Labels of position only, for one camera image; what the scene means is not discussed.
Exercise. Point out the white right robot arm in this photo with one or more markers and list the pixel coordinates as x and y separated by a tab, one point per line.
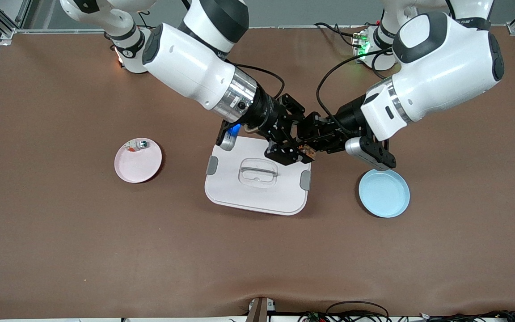
186	58

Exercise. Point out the light blue round plate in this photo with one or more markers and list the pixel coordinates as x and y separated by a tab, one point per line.
384	197

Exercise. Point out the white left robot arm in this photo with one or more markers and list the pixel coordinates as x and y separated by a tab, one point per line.
441	62

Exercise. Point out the small grey green switch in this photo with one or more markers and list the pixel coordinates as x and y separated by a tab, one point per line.
142	144

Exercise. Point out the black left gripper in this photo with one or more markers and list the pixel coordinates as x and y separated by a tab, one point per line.
348	118

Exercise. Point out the brown leather table mat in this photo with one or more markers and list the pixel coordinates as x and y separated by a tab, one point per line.
105	246

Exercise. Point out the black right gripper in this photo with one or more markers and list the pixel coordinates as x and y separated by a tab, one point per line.
264	117

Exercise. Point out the pale pink round plate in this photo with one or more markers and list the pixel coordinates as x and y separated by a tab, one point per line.
137	167

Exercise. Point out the white lidded storage box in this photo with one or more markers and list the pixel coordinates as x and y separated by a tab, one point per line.
257	197

